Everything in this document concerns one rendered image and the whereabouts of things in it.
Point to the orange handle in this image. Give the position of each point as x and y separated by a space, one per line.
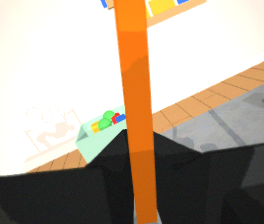
132 38

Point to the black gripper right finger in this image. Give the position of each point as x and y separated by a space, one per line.
191 185

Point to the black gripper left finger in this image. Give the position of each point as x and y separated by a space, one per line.
99 193

